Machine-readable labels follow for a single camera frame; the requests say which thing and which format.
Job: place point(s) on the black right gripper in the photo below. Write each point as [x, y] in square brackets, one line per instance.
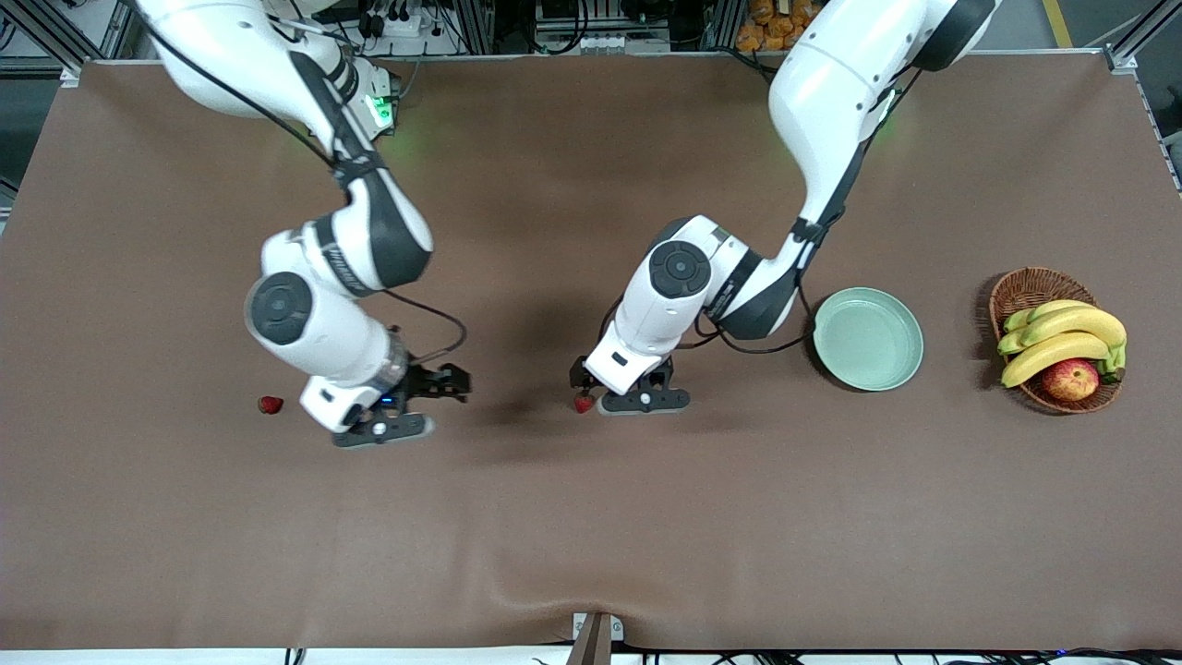
[427, 381]

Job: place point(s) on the red strawberry green cap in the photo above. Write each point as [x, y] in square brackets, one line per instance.
[584, 404]
[271, 405]

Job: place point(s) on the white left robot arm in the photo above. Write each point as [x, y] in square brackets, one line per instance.
[831, 92]

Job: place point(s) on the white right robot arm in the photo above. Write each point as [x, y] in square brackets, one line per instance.
[305, 314]

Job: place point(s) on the mint green round plate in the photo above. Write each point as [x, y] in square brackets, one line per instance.
[868, 342]

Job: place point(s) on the brown tablecloth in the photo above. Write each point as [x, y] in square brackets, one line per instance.
[554, 517]

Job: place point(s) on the long white socket strip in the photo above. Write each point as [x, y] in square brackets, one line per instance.
[600, 42]

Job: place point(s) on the yellow banana green tip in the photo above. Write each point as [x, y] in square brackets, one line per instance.
[1080, 323]
[1009, 344]
[1057, 308]
[1016, 320]

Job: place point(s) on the white power strip black plugs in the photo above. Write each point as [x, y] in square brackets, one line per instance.
[406, 26]

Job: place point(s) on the pile of orange buns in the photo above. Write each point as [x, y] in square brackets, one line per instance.
[762, 32]

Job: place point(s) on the brown wicker basket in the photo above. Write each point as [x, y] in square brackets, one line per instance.
[1030, 286]

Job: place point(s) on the large yellow banana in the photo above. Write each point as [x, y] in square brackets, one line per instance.
[1053, 351]

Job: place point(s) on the red yellow apple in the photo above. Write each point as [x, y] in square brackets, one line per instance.
[1069, 380]

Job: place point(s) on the white metal bracket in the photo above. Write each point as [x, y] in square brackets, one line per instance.
[617, 630]

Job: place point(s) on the brown mounting post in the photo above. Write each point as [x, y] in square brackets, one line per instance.
[591, 646]

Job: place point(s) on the aluminium frame upright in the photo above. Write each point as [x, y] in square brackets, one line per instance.
[720, 28]
[476, 28]

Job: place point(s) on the aluminium frame profile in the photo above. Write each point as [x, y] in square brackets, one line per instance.
[1122, 57]
[51, 28]

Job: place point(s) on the aluminium table edge rail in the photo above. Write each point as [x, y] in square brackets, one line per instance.
[1165, 139]

